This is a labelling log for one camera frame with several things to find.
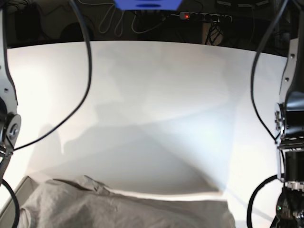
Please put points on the blue plastic panel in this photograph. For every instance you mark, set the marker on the blue plastic panel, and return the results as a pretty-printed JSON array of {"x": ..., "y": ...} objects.
[{"x": 147, "y": 4}]

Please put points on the black power strip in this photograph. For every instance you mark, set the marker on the black power strip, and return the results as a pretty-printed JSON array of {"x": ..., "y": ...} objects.
[{"x": 204, "y": 17}]

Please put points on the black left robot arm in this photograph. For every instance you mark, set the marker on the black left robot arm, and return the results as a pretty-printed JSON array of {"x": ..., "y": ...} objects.
[{"x": 289, "y": 138}]

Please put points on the white cardboard box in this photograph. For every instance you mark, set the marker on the white cardboard box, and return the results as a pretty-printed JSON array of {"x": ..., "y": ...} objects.
[{"x": 7, "y": 209}]

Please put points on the beige grey t-shirt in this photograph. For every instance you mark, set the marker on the beige grey t-shirt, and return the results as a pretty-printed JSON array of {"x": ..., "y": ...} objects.
[{"x": 86, "y": 203}]

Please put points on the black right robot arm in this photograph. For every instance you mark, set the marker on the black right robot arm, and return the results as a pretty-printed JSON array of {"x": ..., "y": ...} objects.
[{"x": 10, "y": 120}]

